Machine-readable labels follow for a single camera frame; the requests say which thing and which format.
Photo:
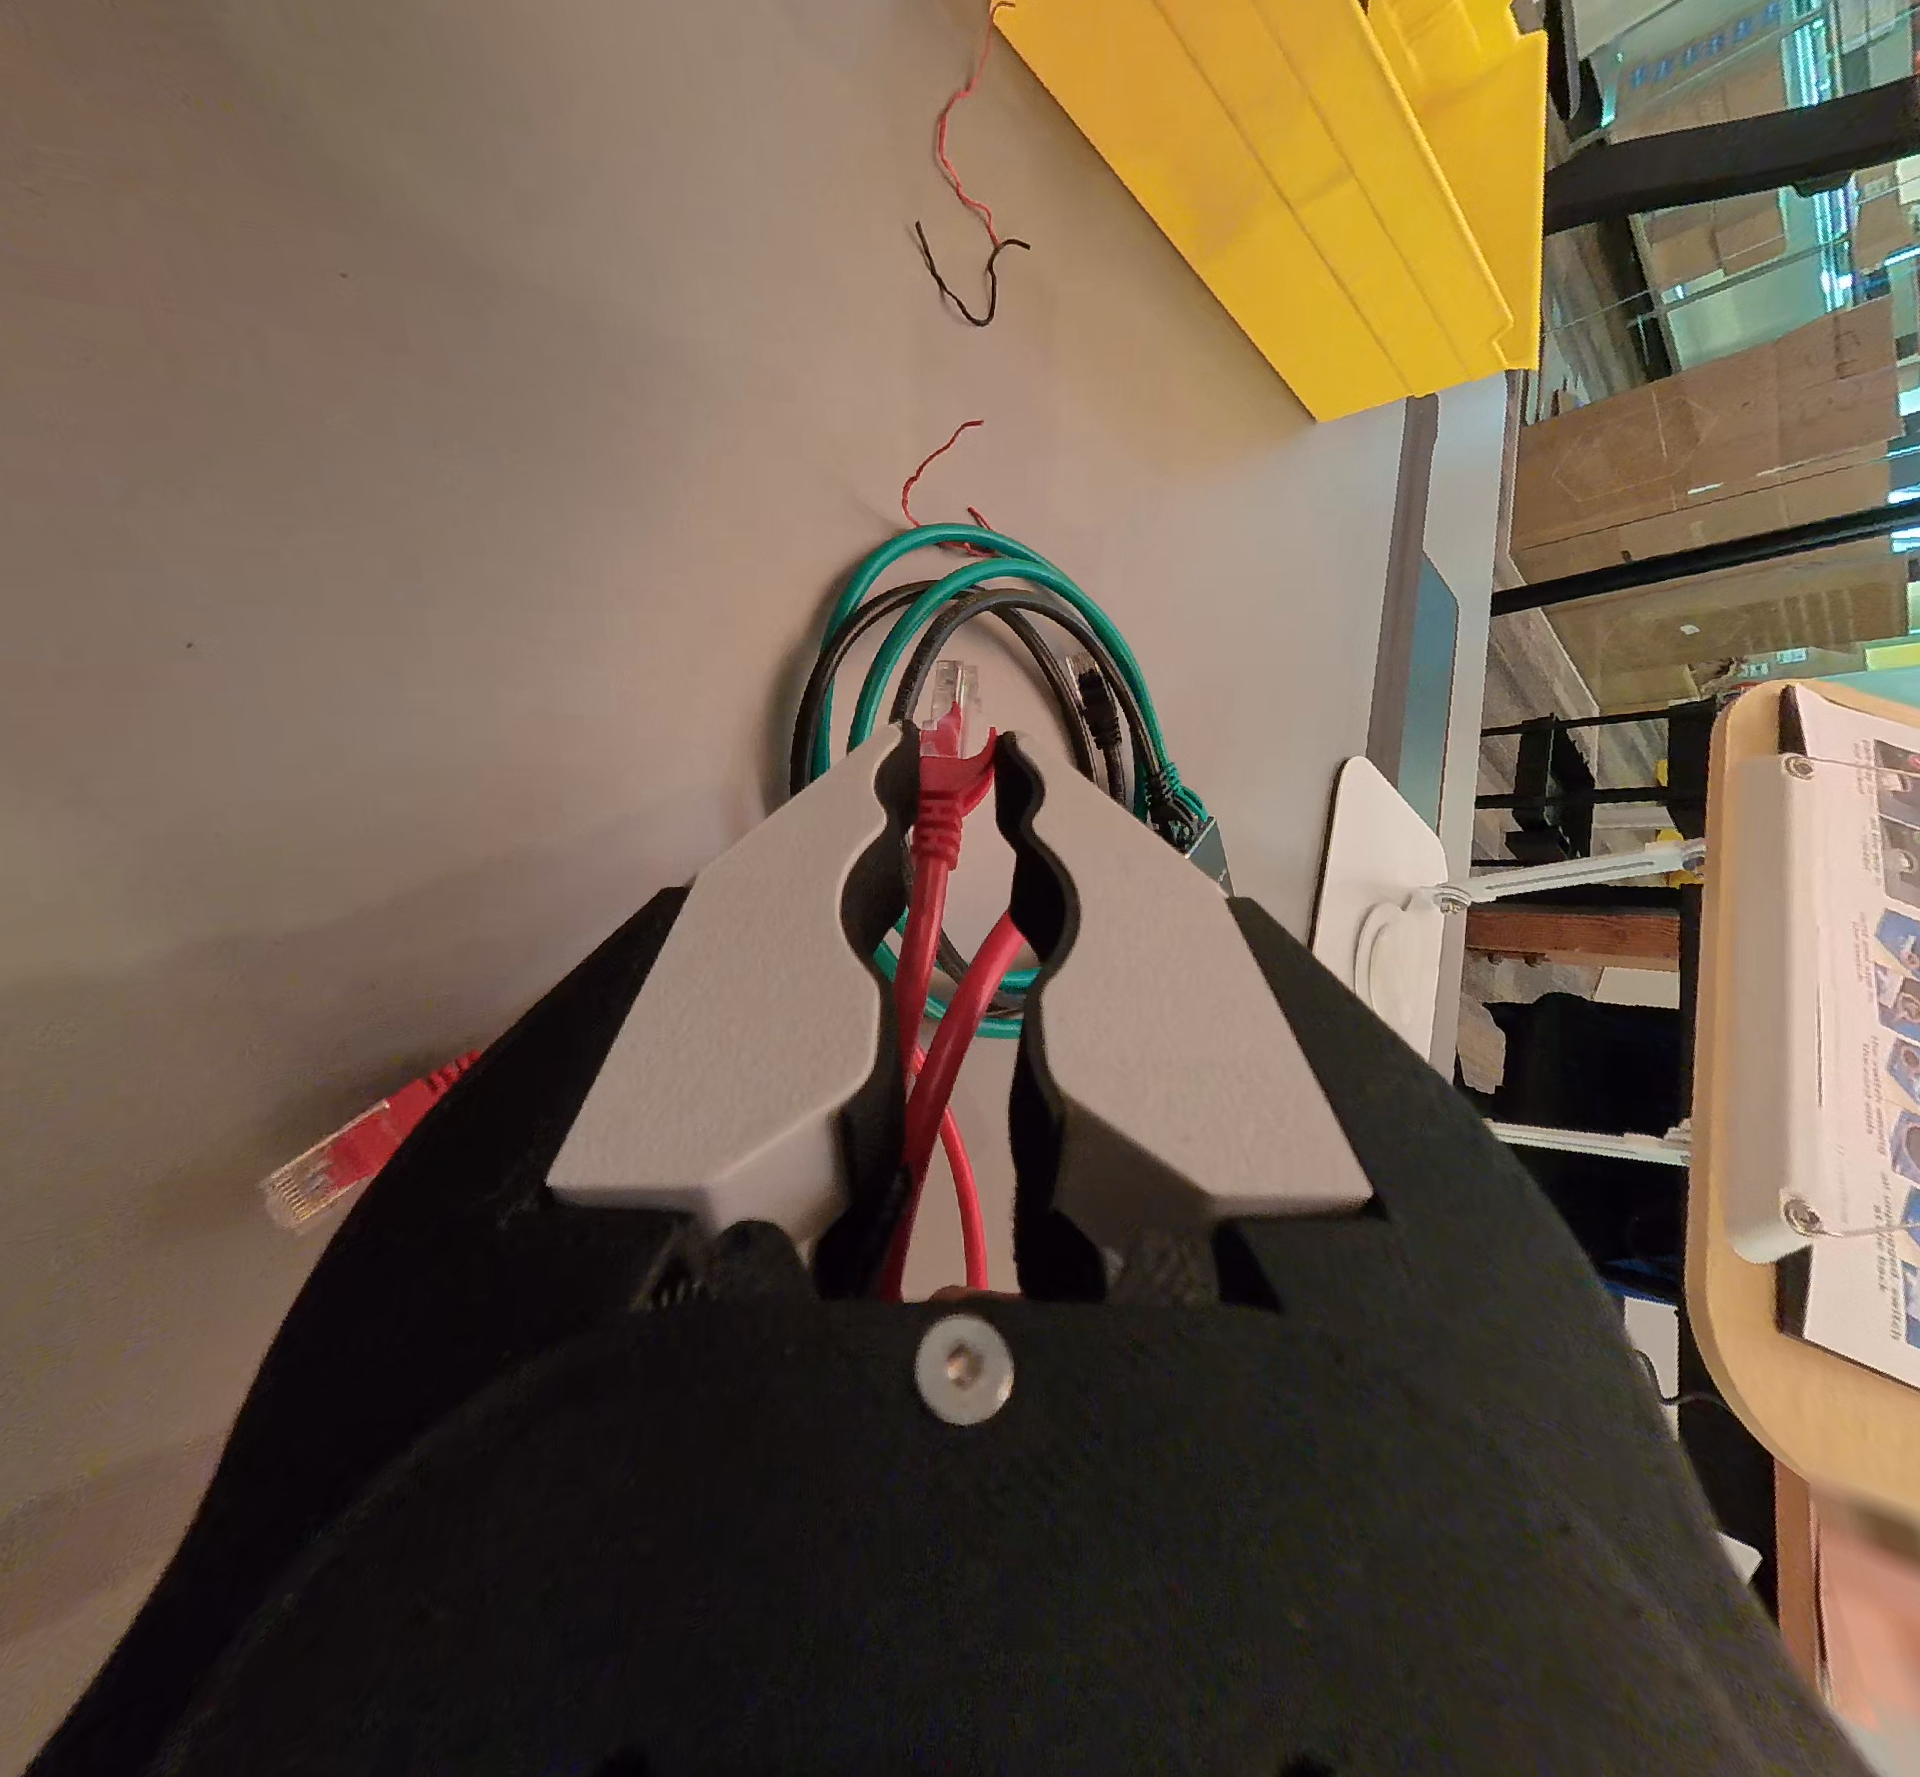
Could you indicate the black utility cart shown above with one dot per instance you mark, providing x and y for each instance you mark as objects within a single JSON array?
[{"x": 1545, "y": 756}]

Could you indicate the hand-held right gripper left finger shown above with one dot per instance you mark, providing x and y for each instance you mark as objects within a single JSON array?
[{"x": 705, "y": 1042}]

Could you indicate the black twist tie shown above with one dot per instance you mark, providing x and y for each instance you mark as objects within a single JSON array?
[{"x": 974, "y": 321}]

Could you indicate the black metal post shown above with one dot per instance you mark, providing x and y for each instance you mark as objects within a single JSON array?
[
  {"x": 1724, "y": 164},
  {"x": 1694, "y": 563}
]

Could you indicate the brown wooden furniture leg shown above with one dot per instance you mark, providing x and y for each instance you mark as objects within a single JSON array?
[{"x": 1574, "y": 937}]

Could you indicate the yellow plastic bin with divider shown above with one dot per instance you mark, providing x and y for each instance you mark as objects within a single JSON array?
[{"x": 1275, "y": 156}]

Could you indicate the printed instruction sheet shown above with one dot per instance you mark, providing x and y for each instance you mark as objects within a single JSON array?
[{"x": 1874, "y": 1056}]

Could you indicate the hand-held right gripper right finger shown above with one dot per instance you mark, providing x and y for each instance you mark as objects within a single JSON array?
[{"x": 1184, "y": 1042}]

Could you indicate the cardboard box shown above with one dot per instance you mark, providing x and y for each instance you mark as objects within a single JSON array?
[{"x": 1710, "y": 456}]

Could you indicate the red twist tie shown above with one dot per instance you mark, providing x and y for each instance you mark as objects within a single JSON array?
[
  {"x": 908, "y": 495},
  {"x": 945, "y": 143}
]

